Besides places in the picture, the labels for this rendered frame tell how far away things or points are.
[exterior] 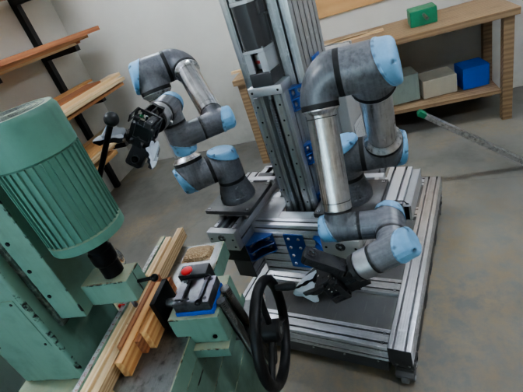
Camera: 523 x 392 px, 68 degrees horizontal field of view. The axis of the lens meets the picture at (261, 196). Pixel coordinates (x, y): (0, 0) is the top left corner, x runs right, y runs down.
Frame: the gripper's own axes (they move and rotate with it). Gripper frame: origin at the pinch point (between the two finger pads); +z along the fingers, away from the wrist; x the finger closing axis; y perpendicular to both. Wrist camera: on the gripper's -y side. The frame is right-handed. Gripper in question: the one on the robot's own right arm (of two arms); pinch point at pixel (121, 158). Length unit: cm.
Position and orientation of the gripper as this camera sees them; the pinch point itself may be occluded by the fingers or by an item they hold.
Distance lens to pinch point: 99.2
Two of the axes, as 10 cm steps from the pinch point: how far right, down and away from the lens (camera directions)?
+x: 9.0, 4.1, 1.1
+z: -1.5, 5.4, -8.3
